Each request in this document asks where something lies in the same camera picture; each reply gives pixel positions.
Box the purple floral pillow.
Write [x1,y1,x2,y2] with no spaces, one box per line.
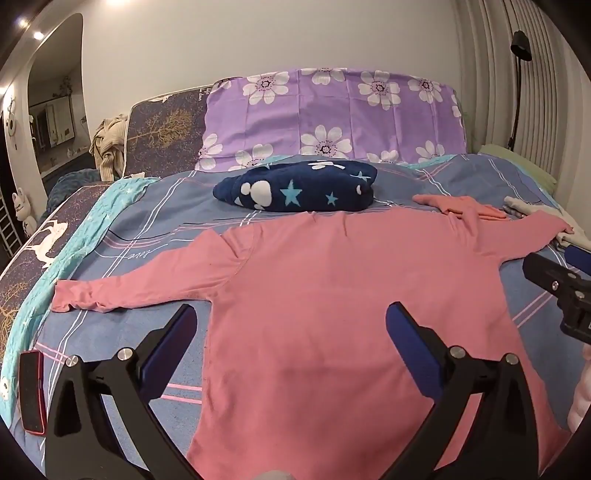
[194,67,467,172]

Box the white curtain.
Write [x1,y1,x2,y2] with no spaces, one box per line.
[455,0,591,185]

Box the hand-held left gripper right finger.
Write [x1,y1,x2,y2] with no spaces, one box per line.
[385,302,573,480]

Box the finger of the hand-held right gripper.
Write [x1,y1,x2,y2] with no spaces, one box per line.
[566,244,591,275]
[523,252,583,296]

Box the teal bed cover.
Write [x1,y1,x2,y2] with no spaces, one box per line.
[0,176,160,416]

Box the dark blue fluffy blanket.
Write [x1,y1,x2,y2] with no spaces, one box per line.
[44,167,102,220]

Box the white lucky cat figure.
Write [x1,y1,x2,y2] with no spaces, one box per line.
[11,191,38,232]

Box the dark deer print quilt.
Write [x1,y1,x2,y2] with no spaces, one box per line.
[0,78,232,370]

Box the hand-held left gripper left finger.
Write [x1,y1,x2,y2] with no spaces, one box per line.
[44,304,204,480]

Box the small pink garment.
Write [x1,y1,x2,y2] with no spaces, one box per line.
[412,194,509,221]

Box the white garment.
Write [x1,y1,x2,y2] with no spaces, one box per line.
[502,195,591,254]

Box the navy star print folded blanket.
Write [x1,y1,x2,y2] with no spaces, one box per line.
[212,159,378,214]

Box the black floor lamp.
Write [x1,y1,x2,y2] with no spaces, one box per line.
[507,30,534,151]

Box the person's right hand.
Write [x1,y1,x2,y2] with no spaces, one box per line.
[568,345,591,435]

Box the beige clothes heap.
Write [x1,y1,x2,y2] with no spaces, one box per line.
[89,114,131,182]

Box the phone in red case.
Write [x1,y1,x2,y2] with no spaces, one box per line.
[18,350,47,435]

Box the pink long-sleeve shirt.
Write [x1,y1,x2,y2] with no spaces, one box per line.
[51,203,573,480]

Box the green pillow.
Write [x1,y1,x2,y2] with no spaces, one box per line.
[477,144,559,191]

